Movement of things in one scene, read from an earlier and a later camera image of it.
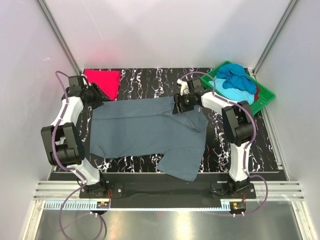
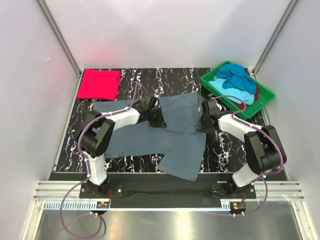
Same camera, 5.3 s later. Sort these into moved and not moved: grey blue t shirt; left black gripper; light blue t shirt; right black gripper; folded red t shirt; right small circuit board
Moved: left black gripper; right black gripper
Not moved: folded red t shirt; grey blue t shirt; right small circuit board; light blue t shirt
